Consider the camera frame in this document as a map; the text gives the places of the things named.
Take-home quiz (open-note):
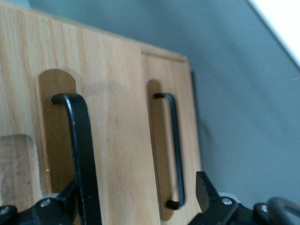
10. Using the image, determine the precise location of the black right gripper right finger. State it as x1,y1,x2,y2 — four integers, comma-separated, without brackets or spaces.
187,171,270,225

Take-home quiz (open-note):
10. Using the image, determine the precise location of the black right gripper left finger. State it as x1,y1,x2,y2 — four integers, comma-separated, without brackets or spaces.
0,180,82,225

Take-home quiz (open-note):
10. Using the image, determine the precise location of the black handle of notched drawer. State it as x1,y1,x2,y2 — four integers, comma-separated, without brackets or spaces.
51,93,103,225

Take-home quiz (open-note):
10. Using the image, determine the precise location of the wooden drawer with notched front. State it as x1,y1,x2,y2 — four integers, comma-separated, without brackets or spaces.
0,4,163,225

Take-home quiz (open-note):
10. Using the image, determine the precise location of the black handle of plain drawer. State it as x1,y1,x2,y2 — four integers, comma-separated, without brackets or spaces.
153,93,187,210

